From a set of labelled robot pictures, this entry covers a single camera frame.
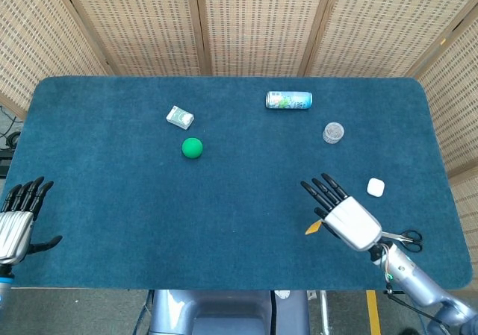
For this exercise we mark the white green small carton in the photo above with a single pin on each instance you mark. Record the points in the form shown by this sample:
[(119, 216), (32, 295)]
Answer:
[(180, 117)]

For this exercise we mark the clear plastic round jar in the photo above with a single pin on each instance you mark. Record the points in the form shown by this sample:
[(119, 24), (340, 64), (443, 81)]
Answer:
[(333, 133)]

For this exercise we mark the woven folding screen panel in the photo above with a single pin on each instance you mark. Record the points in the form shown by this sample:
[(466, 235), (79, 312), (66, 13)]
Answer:
[(392, 25), (459, 100), (142, 25), (261, 25), (37, 33)]

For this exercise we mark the light blue beverage can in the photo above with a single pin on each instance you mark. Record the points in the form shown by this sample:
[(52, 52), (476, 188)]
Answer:
[(289, 100)]

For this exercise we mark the green ball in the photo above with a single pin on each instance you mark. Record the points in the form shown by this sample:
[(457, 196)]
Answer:
[(192, 147)]

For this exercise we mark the yellow rectangular card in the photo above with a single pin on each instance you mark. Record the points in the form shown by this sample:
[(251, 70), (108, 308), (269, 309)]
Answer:
[(313, 228)]

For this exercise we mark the white earbud case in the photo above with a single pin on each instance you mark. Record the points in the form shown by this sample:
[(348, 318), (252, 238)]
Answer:
[(375, 187)]

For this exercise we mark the blue felt table mat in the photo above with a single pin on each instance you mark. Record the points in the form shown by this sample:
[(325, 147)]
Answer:
[(149, 219)]

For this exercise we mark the black floor device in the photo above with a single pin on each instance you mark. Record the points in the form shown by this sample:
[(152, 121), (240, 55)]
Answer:
[(5, 161)]

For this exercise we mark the grey blue robot torso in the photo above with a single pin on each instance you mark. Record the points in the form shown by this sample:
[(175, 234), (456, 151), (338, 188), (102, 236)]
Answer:
[(209, 312)]

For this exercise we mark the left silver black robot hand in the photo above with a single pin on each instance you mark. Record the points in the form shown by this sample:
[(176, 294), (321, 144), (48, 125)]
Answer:
[(13, 234)]

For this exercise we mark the metal table leg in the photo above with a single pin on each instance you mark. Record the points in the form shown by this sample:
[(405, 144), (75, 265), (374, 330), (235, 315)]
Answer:
[(324, 312)]

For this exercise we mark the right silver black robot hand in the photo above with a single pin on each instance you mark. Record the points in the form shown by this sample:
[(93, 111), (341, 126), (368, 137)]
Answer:
[(353, 223)]

